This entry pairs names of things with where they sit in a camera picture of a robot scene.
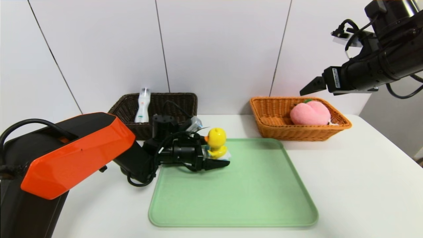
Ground yellow duck scooter toy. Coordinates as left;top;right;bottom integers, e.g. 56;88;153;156
203;128;232;161

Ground pink plush peach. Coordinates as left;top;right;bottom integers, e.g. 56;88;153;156
290;99;338;126

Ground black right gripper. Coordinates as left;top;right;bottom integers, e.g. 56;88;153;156
300;51;390;96

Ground black right camera cable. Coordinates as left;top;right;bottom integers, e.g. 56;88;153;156
340;19;374;60

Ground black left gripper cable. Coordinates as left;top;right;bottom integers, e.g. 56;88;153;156
127;132;202;187

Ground black left camera cable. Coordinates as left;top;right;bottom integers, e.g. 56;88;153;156
164;100;193;120

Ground white cylindrical bottle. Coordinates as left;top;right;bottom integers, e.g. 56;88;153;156
135;87;152;123

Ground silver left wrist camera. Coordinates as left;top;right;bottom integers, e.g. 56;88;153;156
185;116;203;132

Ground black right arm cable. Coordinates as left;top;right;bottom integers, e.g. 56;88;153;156
385;83;423;99

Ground green plastic tray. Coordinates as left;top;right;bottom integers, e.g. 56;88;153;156
149;138;318;228

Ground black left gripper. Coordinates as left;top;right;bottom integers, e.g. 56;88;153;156
173;135;231;172

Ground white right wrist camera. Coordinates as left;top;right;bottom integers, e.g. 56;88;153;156
331;29;362;47

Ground orange wicker basket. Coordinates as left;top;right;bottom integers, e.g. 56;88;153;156
250;97;352;142

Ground dark brown wicker basket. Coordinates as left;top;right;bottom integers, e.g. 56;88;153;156
108;93;198;140

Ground black camera cable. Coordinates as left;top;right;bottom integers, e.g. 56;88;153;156
340;19;374;60
164;100;193;120

